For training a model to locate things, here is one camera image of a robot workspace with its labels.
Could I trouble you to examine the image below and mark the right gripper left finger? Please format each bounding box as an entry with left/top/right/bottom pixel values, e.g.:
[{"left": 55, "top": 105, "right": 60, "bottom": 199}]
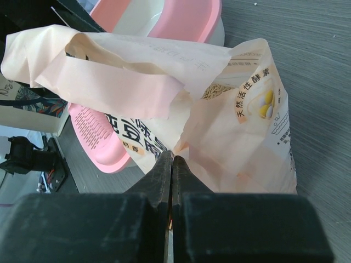
[{"left": 127, "top": 151, "right": 173, "bottom": 262}]

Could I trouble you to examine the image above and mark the beige canvas tote bag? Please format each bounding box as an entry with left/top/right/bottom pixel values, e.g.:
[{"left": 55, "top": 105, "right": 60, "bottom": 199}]
[{"left": 1, "top": 76, "right": 69, "bottom": 135}]

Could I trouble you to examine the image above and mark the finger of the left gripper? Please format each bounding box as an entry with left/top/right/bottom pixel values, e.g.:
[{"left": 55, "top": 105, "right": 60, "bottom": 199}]
[{"left": 51, "top": 0, "right": 106, "bottom": 33}]

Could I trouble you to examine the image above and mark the pink cat litter bag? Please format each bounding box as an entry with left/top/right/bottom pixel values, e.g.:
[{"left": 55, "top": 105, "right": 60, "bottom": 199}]
[{"left": 1, "top": 25, "right": 297, "bottom": 193}]

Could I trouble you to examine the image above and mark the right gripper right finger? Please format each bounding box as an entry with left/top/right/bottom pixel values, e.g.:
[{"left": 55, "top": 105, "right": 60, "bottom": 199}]
[{"left": 172, "top": 156, "right": 211, "bottom": 262}]

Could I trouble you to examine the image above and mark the pink litter box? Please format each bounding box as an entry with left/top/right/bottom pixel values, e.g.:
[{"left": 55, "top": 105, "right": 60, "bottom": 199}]
[{"left": 67, "top": 1, "right": 225, "bottom": 174}]

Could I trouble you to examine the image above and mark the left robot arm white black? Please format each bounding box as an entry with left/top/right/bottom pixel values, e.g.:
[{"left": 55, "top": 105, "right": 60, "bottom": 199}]
[{"left": 1, "top": 1, "right": 103, "bottom": 191}]

